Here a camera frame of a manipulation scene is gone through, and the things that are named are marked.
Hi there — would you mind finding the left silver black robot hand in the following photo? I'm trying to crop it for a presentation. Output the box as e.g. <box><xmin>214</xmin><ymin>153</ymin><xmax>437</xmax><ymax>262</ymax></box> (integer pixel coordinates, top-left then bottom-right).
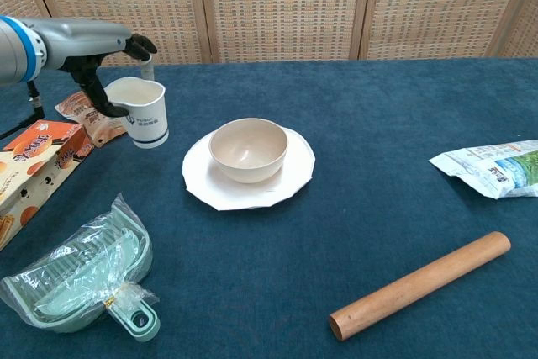
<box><xmin>40</xmin><ymin>20</ymin><xmax>158</xmax><ymax>119</ymax></box>

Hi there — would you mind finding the small white paper cup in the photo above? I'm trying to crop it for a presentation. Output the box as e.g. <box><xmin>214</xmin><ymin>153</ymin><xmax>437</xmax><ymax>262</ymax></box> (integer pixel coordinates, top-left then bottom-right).
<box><xmin>103</xmin><ymin>77</ymin><xmax>171</xmax><ymax>150</ymax></box>

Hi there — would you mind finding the beige bowl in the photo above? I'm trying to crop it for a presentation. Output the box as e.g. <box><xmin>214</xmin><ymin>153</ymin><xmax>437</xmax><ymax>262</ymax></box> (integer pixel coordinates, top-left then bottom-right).
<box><xmin>208</xmin><ymin>117</ymin><xmax>290</xmax><ymax>185</ymax></box>

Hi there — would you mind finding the brown spouted drink pouch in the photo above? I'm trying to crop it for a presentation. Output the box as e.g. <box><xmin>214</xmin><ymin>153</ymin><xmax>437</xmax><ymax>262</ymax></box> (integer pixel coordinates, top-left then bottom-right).
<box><xmin>54</xmin><ymin>90</ymin><xmax>128</xmax><ymax>149</ymax></box>

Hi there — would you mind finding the orange egg roll box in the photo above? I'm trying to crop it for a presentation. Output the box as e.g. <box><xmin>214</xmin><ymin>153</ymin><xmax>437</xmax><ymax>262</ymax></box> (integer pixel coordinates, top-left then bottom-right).
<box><xmin>0</xmin><ymin>119</ymin><xmax>95</xmax><ymax>251</ymax></box>

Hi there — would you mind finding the green dustpan in plastic wrap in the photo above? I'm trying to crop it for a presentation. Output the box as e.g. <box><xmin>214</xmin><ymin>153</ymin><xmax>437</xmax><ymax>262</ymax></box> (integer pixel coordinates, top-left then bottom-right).
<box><xmin>0</xmin><ymin>192</ymin><xmax>161</xmax><ymax>341</ymax></box>

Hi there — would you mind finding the white plate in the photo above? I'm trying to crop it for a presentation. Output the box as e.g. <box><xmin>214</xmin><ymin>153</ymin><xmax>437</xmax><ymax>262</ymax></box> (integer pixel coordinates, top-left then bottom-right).
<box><xmin>182</xmin><ymin>124</ymin><xmax>317</xmax><ymax>212</ymax></box>

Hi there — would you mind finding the blue carpet table mat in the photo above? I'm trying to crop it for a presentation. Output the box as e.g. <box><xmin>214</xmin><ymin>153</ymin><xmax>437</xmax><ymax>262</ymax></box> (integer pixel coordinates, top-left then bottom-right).
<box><xmin>0</xmin><ymin>55</ymin><xmax>538</xmax><ymax>359</ymax></box>

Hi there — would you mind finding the wooden rolling pin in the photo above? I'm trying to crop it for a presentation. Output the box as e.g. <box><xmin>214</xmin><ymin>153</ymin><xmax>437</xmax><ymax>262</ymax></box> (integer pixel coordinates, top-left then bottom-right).
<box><xmin>328</xmin><ymin>230</ymin><xmax>512</xmax><ymax>342</ymax></box>

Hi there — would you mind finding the white green snack packet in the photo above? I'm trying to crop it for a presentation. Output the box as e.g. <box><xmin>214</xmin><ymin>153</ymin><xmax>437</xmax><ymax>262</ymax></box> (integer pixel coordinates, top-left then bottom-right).
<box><xmin>428</xmin><ymin>139</ymin><xmax>538</xmax><ymax>200</ymax></box>

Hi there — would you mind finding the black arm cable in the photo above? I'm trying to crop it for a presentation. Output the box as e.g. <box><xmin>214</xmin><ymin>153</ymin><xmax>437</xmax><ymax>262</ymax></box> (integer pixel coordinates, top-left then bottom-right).
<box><xmin>0</xmin><ymin>80</ymin><xmax>46</xmax><ymax>140</ymax></box>

